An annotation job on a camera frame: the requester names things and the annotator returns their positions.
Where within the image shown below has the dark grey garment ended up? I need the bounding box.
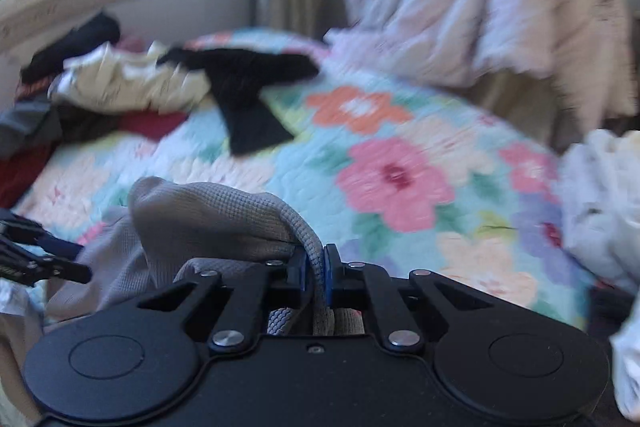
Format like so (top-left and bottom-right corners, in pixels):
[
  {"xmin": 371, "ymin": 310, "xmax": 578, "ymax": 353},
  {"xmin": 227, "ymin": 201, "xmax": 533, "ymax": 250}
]
[{"xmin": 0, "ymin": 99, "xmax": 121, "ymax": 158}]

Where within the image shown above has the floral quilt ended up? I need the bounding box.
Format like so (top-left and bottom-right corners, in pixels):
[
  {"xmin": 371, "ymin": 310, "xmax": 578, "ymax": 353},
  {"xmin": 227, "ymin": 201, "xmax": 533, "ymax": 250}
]
[{"xmin": 10, "ymin": 29, "xmax": 601, "ymax": 333}]

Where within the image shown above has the black garment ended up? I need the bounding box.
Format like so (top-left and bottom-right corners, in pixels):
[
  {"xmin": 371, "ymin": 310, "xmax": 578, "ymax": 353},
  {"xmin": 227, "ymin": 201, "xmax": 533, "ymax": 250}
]
[
  {"xmin": 157, "ymin": 47, "xmax": 322, "ymax": 158},
  {"xmin": 20, "ymin": 11, "xmax": 122, "ymax": 84}
]

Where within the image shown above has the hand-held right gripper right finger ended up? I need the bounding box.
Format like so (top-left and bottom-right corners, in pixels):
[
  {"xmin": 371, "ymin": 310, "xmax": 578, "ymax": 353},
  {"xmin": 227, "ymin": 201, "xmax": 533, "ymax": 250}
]
[{"xmin": 323, "ymin": 244, "xmax": 497, "ymax": 353}]

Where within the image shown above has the white crumpled sheet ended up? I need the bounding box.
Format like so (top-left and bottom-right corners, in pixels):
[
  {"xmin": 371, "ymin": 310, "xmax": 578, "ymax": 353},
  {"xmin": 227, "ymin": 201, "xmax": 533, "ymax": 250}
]
[{"xmin": 559, "ymin": 129, "xmax": 640, "ymax": 420}]

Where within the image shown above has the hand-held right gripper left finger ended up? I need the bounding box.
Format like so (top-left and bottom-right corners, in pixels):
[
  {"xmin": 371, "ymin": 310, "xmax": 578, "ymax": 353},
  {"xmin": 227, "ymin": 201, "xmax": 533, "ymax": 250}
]
[{"xmin": 135, "ymin": 250, "xmax": 308, "ymax": 353}]

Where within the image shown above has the grey waffle knit garment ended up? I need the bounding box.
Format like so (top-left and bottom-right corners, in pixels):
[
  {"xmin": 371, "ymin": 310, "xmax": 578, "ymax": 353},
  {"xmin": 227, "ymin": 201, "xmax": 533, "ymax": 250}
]
[{"xmin": 45, "ymin": 176, "xmax": 367, "ymax": 339}]

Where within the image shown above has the white fluffy blanket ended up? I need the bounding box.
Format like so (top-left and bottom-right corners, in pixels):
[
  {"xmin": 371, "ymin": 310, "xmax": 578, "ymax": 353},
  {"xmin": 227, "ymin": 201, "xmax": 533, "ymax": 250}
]
[{"xmin": 324, "ymin": 0, "xmax": 640, "ymax": 120}]

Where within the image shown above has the red garment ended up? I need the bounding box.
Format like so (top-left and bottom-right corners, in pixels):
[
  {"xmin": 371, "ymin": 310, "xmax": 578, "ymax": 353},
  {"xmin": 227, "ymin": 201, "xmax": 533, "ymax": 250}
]
[
  {"xmin": 117, "ymin": 109, "xmax": 192, "ymax": 142},
  {"xmin": 0, "ymin": 143, "xmax": 57, "ymax": 208}
]

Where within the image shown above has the cream garment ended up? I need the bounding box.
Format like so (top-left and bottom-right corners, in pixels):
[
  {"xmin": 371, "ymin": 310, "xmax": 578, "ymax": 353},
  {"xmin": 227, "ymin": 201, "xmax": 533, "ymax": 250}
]
[{"xmin": 49, "ymin": 41, "xmax": 213, "ymax": 115}]

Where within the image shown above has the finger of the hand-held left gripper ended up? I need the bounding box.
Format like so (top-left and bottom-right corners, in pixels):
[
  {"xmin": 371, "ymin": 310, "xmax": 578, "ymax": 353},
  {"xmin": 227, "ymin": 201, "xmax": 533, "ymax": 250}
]
[
  {"xmin": 0, "ymin": 251, "xmax": 94, "ymax": 286},
  {"xmin": 0, "ymin": 211, "xmax": 86, "ymax": 259}
]

